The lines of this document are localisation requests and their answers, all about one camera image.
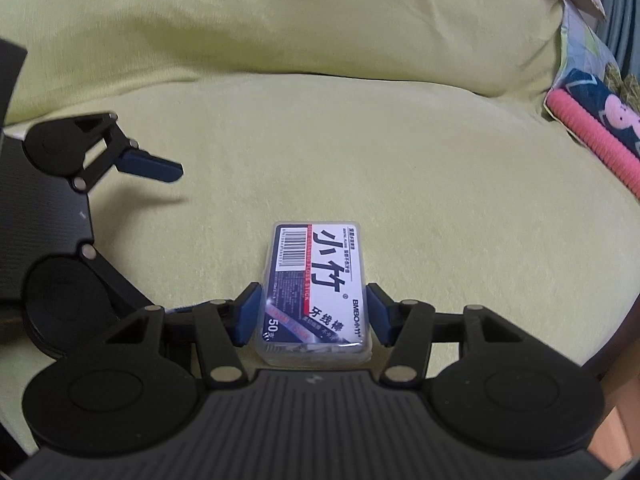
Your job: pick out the patterned pillow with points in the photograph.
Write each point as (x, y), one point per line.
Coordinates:
(585, 45)

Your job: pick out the navy printed blanket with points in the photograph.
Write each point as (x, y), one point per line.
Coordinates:
(590, 92)

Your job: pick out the clear plastic bag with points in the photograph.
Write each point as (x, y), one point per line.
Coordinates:
(320, 280)

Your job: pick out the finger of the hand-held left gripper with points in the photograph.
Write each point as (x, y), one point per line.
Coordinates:
(115, 285)
(150, 167)

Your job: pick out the curtain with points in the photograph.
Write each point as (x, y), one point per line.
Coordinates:
(622, 10)

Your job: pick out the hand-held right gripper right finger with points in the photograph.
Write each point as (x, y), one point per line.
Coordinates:
(382, 316)

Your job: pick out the green covered sofa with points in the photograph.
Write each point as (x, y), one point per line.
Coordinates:
(325, 110)

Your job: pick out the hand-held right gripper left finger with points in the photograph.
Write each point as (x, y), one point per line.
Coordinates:
(247, 316)

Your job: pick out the pink blanket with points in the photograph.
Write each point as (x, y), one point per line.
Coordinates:
(590, 135)

